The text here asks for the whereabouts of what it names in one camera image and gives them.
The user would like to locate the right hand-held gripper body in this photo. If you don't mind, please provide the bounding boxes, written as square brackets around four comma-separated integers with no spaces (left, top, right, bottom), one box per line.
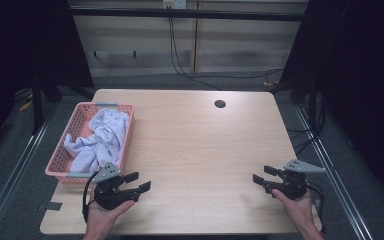
[263,158,327,201]

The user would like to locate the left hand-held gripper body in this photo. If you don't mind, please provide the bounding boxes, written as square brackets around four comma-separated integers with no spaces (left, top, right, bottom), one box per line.
[92,162,141,210]

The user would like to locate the white printed towel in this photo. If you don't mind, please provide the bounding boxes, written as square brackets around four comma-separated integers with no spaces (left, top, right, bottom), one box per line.
[63,109,131,174]

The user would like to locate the pink plastic basket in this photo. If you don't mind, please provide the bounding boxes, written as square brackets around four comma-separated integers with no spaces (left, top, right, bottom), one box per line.
[44,101,136,185]

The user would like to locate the person's right hand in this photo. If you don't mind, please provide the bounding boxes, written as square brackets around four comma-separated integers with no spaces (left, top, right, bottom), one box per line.
[271,188,315,232]

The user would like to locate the person's left hand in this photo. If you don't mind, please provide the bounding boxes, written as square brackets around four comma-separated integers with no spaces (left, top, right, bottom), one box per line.
[85,199,136,235]

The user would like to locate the black metal stand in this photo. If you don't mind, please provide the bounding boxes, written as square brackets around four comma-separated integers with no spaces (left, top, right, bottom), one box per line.
[29,76,63,136]

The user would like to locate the small yellow item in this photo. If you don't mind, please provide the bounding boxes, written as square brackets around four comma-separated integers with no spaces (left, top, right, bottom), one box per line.
[18,99,34,113]

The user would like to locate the dark curtain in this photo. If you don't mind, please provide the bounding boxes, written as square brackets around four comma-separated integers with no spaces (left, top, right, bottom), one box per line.
[0,0,95,161]
[278,0,384,209]

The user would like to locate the black horizontal metal bar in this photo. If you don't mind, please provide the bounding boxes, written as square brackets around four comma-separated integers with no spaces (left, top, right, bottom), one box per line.
[68,7,309,23]

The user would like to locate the metal floor rail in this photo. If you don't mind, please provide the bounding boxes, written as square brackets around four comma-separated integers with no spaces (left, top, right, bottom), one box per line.
[0,99,60,240]
[293,103,375,240]

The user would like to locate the black floor cables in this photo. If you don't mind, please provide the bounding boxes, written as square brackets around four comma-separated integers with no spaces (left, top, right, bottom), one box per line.
[285,96,327,156]

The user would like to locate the black hanging wall cable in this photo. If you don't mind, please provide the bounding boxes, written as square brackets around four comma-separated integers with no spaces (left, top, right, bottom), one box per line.
[168,16,285,91]

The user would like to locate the white wall socket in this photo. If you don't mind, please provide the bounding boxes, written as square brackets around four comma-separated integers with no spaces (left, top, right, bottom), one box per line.
[162,0,188,10]

